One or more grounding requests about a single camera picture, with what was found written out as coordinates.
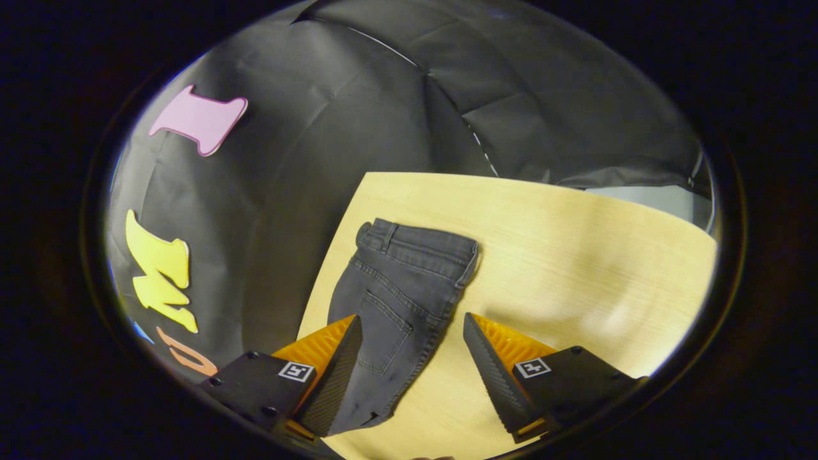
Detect dark grey jeans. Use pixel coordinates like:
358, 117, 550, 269
327, 218, 481, 437

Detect black backdrop cloth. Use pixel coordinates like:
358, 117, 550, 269
105, 0, 713, 384

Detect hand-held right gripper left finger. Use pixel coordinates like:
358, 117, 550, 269
199, 314, 364, 445

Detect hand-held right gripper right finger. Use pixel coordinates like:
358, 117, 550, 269
461, 312, 647, 445

